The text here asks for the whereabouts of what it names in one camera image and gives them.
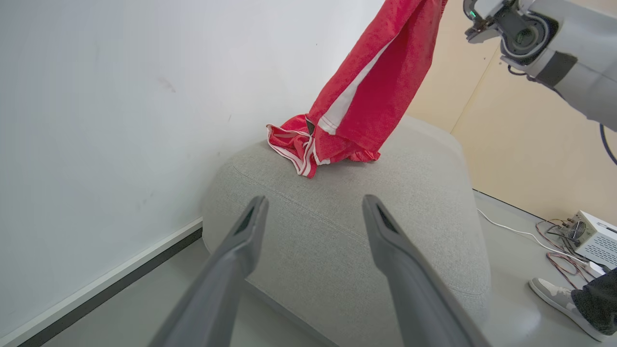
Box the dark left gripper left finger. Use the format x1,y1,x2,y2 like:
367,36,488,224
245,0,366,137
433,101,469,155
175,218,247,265
148,195,270,347

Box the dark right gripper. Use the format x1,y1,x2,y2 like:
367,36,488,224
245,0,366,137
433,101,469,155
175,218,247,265
463,0,508,45

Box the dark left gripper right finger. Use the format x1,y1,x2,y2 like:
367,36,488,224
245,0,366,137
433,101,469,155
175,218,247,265
362,194,493,347

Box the red jersey with white stripes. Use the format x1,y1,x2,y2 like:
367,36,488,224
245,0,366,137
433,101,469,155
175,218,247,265
266,0,449,179

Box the grey fabric sofa seat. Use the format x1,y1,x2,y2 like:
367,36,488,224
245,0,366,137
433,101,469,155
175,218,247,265
201,115,493,347

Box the white and black baseboard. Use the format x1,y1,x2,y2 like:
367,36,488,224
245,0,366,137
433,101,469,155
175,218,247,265
0,217,204,347

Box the grey sneaker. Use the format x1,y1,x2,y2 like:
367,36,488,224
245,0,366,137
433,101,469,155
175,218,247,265
528,277,614,343

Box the dark trouser leg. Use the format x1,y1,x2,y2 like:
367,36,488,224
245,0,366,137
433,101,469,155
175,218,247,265
571,267,617,336

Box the white power supply box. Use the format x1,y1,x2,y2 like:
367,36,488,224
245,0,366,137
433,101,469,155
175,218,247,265
565,210,617,270

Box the white cable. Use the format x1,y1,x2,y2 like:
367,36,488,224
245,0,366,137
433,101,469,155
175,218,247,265
476,209,607,278

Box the red and black wires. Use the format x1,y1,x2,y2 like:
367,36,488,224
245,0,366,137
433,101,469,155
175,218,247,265
534,218,599,291

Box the blue cable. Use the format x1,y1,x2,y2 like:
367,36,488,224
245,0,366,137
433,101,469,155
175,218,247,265
599,123,617,166

